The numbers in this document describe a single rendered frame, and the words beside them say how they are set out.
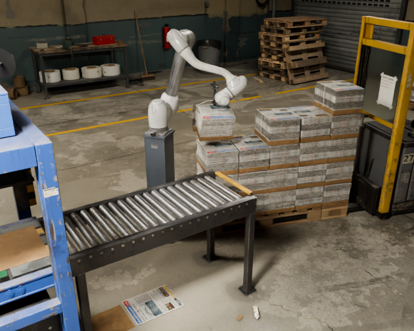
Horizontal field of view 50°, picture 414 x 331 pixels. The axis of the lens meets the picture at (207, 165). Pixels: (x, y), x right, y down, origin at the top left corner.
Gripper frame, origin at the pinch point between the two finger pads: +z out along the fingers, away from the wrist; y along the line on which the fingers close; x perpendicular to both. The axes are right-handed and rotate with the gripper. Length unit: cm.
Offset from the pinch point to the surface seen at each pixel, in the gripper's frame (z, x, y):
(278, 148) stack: -13, 58, 50
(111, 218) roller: -101, -91, 61
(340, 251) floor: -59, 100, 134
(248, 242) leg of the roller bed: -94, 4, 93
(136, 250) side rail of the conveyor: -127, -78, 71
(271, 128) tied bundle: -15, 49, 31
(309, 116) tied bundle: -10, 87, 23
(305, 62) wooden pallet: 552, 350, 33
